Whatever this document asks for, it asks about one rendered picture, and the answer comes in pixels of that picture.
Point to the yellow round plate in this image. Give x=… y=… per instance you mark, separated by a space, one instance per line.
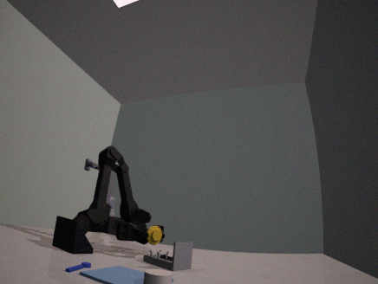
x=155 y=235

